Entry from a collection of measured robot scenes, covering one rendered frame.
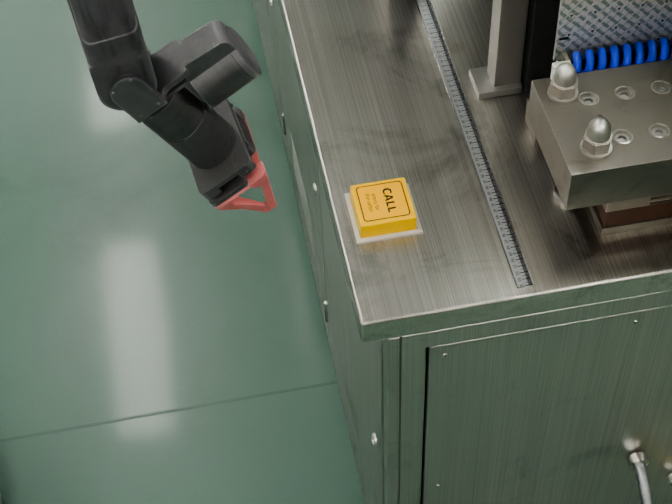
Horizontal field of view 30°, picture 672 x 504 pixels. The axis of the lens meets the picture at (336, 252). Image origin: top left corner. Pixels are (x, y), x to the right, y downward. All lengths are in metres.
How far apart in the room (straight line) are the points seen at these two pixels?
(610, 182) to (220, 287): 1.33
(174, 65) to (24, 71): 1.98
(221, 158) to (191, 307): 1.33
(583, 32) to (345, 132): 0.33
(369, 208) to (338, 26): 0.37
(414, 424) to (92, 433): 0.97
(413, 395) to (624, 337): 0.27
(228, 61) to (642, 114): 0.53
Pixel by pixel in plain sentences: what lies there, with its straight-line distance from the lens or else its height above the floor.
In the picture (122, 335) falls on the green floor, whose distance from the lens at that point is 2.60.
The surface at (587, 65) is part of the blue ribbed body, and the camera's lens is 1.56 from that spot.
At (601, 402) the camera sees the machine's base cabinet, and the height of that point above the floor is 0.62.
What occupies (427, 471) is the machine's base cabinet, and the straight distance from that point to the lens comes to 1.77.
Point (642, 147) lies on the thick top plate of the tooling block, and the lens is 1.48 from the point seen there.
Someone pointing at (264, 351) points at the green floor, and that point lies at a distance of 2.53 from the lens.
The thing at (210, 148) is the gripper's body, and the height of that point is 1.15.
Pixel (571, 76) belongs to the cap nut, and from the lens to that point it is 1.49.
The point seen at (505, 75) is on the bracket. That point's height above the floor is 0.93.
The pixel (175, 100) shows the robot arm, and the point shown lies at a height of 1.22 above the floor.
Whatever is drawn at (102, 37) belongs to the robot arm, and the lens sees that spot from 1.17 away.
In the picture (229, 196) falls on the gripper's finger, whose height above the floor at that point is 1.10.
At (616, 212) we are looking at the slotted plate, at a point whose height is 0.94.
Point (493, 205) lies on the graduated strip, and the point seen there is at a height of 0.90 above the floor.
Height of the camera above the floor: 2.07
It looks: 51 degrees down
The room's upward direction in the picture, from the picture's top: 3 degrees counter-clockwise
